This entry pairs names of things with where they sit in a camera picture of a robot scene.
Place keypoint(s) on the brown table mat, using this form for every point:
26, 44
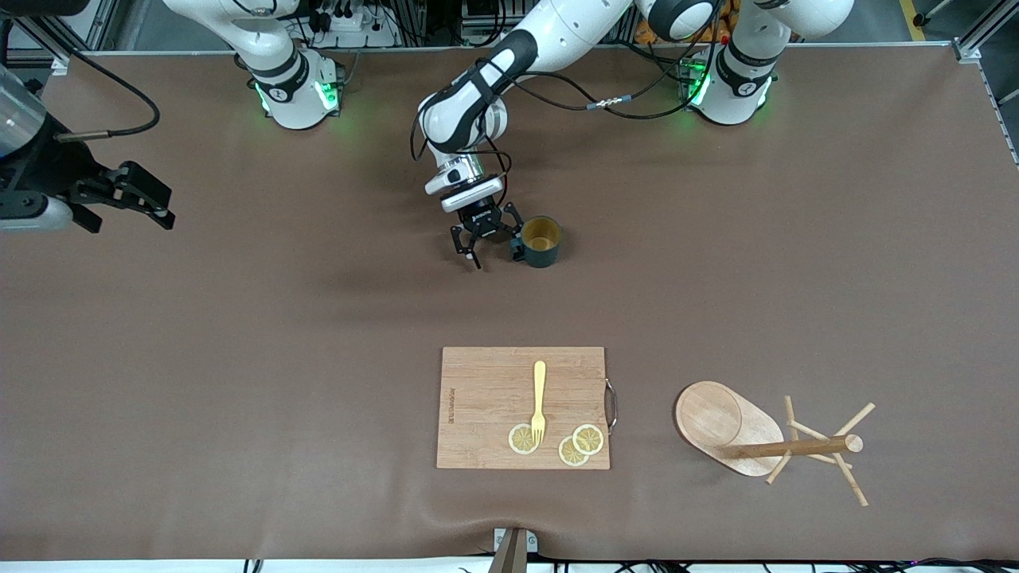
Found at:
318, 398

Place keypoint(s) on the aluminium frame profile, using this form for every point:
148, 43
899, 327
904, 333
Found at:
80, 36
983, 32

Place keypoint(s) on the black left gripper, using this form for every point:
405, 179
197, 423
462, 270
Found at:
482, 219

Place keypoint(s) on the lemon slice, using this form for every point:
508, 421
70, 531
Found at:
569, 455
591, 438
521, 442

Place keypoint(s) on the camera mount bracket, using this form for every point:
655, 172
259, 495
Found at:
509, 549

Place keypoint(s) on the white power strip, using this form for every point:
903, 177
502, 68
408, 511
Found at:
342, 20

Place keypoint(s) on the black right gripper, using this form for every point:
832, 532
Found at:
49, 169

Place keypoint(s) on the yellow plastic fork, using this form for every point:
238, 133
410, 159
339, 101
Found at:
540, 390

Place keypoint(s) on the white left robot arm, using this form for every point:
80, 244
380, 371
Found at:
557, 32

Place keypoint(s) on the orange snack packets pile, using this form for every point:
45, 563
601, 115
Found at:
643, 33

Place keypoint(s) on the wooden mug rack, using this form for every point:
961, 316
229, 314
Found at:
716, 418

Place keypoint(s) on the dark green mug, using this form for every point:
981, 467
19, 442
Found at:
541, 253

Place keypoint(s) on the wooden cutting board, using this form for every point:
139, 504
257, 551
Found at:
486, 406

